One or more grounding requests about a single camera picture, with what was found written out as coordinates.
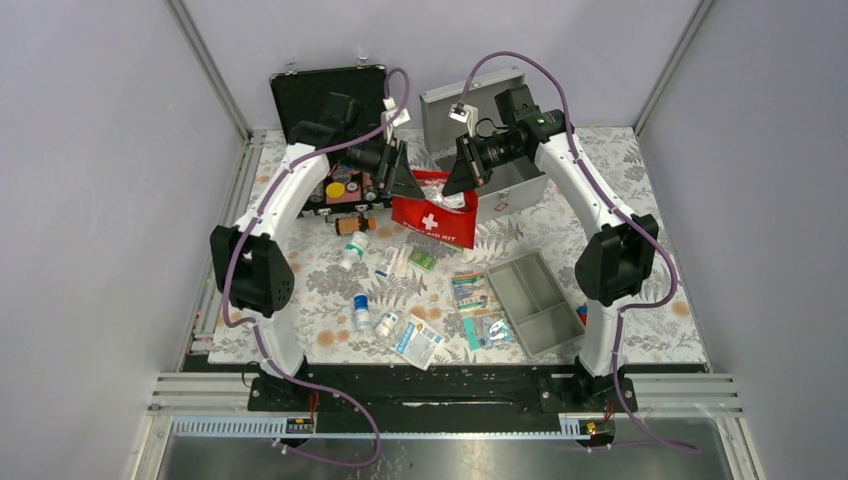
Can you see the grey metal medicine box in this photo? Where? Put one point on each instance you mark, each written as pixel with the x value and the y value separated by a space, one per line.
pixel 514 186

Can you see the white gauze sachet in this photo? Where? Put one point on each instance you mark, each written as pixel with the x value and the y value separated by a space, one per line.
pixel 416 341

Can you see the small white pill bottle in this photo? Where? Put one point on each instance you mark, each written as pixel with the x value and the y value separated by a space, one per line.
pixel 385 325

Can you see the colourful block toy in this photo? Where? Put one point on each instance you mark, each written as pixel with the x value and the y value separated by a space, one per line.
pixel 582 312

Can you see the black poker chip case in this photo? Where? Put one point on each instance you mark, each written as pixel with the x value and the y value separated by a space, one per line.
pixel 302 96

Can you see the floral table mat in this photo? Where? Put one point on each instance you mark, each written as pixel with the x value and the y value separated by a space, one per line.
pixel 322 301

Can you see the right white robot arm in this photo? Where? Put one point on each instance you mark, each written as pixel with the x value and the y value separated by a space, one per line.
pixel 621 244

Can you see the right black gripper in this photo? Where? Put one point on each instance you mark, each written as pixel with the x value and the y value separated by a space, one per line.
pixel 469 167

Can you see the grey plastic divider tray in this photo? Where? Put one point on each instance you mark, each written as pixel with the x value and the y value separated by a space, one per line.
pixel 542 319

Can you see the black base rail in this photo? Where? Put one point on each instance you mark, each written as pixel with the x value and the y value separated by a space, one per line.
pixel 443 399

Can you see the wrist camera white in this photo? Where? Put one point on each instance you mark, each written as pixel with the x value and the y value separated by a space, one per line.
pixel 467 115
pixel 392 117

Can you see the green small box lower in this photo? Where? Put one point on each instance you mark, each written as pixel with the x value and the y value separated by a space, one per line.
pixel 422 260

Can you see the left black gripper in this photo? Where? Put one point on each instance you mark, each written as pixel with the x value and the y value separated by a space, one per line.
pixel 394 176

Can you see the white tube bottle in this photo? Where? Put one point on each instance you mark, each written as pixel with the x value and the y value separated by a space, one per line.
pixel 354 250

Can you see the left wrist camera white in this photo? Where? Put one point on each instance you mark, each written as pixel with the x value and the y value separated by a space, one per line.
pixel 392 117

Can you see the blue white wipes pack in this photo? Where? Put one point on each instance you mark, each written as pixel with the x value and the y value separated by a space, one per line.
pixel 433 192

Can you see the white blue pill bottle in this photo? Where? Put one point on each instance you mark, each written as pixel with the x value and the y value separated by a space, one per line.
pixel 361 312

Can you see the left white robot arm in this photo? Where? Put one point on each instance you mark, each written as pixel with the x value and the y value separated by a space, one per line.
pixel 251 272

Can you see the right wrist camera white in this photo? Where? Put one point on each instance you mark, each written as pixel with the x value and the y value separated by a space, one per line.
pixel 467 115

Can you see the amber medicine bottle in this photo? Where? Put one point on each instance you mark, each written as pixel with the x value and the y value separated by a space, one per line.
pixel 352 224

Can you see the clear bag with teal strip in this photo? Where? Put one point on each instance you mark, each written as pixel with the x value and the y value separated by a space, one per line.
pixel 486 330

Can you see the red first aid pouch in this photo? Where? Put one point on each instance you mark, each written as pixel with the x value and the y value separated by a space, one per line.
pixel 453 227

